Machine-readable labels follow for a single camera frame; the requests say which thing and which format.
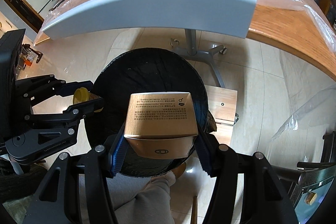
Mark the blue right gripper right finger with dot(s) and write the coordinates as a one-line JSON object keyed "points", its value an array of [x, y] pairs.
{"points": [[204, 151]]}

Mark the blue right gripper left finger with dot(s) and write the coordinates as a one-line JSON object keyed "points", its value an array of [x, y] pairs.
{"points": [[117, 153]]}

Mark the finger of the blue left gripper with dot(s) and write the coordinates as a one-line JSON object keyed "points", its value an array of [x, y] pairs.
{"points": [[64, 89]]}

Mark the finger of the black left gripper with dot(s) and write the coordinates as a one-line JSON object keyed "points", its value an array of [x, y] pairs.
{"points": [[77, 111]]}

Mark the small yellow cap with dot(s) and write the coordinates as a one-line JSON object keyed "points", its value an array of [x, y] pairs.
{"points": [[83, 95]]}

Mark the gold cardboard box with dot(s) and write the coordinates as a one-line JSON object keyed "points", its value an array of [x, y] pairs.
{"points": [[161, 125]]}

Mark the black trash bin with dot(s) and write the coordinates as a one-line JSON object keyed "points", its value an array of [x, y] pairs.
{"points": [[139, 71]]}

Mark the small wooden stool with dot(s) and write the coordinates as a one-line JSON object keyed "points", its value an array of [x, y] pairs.
{"points": [[222, 106]]}

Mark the person's grey trouser leg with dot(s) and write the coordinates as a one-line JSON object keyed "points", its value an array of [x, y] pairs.
{"points": [[141, 200]]}

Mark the grey rolling table base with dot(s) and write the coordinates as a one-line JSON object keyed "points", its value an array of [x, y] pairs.
{"points": [[194, 54]]}

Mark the black chair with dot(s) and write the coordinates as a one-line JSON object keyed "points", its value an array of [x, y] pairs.
{"points": [[309, 183]]}

